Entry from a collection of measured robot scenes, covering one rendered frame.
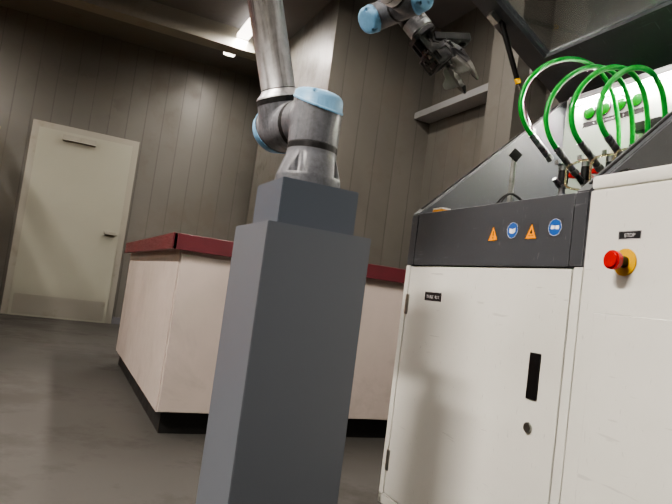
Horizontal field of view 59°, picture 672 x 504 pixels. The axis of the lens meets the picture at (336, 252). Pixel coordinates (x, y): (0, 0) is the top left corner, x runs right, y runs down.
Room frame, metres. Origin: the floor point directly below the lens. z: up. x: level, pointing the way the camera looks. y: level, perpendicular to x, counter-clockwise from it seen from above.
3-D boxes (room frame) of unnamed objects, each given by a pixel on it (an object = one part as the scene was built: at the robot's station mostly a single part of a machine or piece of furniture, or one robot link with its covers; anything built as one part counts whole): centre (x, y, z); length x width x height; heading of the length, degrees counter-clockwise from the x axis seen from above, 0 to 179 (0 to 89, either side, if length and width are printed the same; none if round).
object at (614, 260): (1.10, -0.52, 0.80); 0.05 x 0.04 x 0.05; 24
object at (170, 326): (3.74, 0.06, 0.42); 2.23 x 1.89 x 0.84; 115
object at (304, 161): (1.34, 0.09, 0.95); 0.15 x 0.15 x 0.10
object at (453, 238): (1.53, -0.38, 0.87); 0.62 x 0.04 x 0.16; 24
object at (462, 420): (1.52, -0.37, 0.44); 0.65 x 0.02 x 0.68; 24
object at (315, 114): (1.35, 0.09, 1.07); 0.13 x 0.12 x 0.14; 37
